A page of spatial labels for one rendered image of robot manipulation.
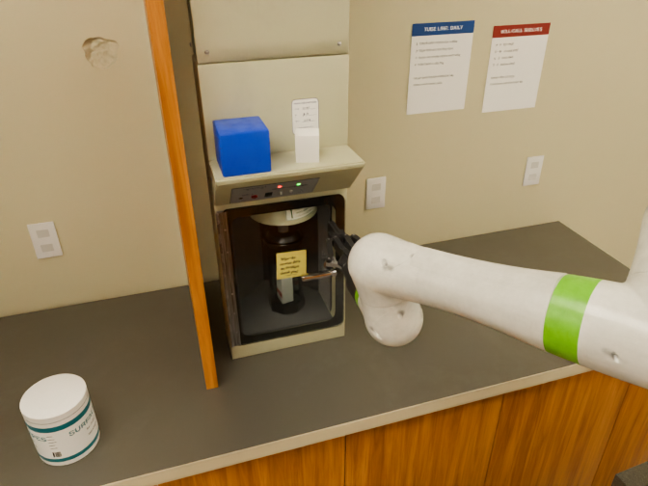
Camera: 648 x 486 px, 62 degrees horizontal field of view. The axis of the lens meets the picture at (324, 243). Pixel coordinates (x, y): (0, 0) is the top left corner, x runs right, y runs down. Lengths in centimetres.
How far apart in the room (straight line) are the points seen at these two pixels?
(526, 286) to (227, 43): 73
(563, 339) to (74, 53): 131
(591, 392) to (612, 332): 107
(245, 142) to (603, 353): 72
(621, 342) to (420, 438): 89
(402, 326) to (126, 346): 89
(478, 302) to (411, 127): 110
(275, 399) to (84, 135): 88
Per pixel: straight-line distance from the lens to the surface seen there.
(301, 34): 118
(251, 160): 111
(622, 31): 222
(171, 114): 108
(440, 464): 167
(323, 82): 121
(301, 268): 137
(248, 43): 116
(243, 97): 118
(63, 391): 132
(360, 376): 144
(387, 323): 97
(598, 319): 75
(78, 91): 161
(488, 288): 80
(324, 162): 117
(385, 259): 89
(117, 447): 137
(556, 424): 182
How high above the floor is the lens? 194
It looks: 30 degrees down
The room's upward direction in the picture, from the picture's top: straight up
